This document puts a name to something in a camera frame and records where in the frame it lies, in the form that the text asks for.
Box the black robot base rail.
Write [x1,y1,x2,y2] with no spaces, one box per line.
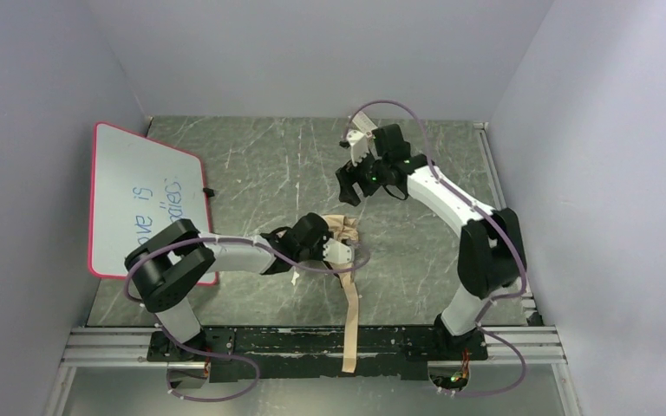
[147,325,488,383]

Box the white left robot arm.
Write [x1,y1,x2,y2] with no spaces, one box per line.
[124,212,333,349]

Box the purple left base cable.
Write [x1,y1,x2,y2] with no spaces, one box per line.
[154,324,262,403]

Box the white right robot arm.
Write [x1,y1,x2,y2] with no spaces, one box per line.
[336,124,526,341]

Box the beige folding umbrella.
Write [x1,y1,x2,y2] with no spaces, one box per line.
[320,213,364,375]

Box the small white red box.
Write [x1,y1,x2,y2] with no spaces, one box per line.
[350,111,377,134]

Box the pink framed whiteboard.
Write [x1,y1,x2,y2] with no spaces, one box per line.
[88,122,212,279]

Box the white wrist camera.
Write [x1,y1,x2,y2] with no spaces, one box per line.
[323,239,355,266]
[344,129,372,166]

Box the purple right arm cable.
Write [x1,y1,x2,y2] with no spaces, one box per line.
[341,101,528,331]

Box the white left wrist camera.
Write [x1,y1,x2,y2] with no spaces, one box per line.
[323,239,355,266]

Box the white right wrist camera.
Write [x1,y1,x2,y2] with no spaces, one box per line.
[344,129,372,166]

